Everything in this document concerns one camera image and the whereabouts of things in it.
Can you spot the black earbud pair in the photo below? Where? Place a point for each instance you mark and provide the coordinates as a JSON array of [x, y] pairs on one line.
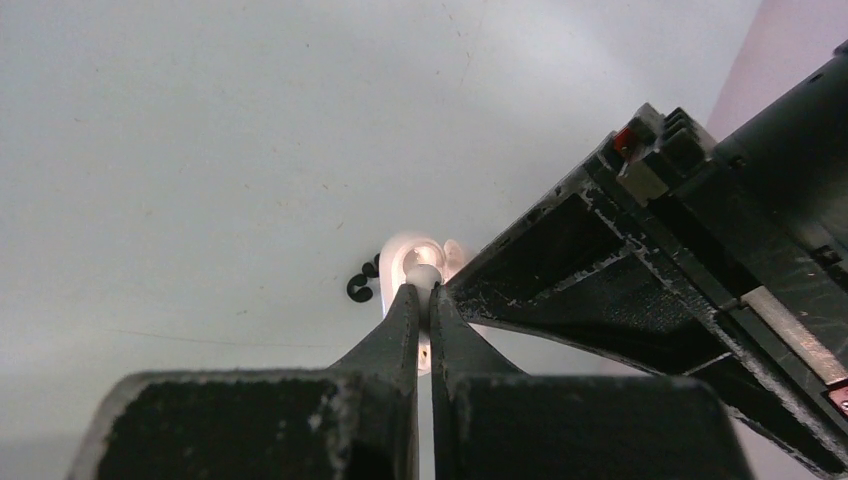
[[359, 286]]

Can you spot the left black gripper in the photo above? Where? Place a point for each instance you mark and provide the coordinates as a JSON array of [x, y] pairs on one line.
[[759, 224]]

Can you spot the white earbud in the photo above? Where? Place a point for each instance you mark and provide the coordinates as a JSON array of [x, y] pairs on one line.
[[424, 278]]

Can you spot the white earbud charging case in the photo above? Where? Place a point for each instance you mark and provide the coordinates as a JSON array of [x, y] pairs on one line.
[[412, 258]]

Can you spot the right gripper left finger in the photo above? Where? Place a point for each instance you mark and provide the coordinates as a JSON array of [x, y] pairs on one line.
[[355, 419]]

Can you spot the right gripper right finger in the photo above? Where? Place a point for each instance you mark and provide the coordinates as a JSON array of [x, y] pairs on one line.
[[492, 420]]

